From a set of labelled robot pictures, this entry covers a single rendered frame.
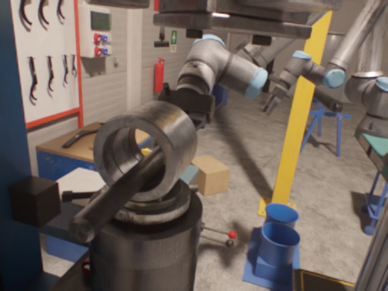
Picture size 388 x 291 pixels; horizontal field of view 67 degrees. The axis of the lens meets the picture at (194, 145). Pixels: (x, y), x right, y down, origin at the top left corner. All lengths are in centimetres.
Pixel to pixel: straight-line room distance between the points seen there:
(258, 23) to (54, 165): 210
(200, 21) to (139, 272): 40
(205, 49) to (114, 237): 50
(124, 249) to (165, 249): 7
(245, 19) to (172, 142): 24
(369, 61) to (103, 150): 154
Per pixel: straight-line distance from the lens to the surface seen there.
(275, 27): 28
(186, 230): 51
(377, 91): 171
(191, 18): 26
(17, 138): 82
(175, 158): 44
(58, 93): 332
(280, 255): 246
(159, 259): 51
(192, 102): 68
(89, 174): 130
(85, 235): 38
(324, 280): 231
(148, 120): 44
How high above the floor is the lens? 177
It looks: 21 degrees down
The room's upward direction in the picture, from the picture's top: 5 degrees clockwise
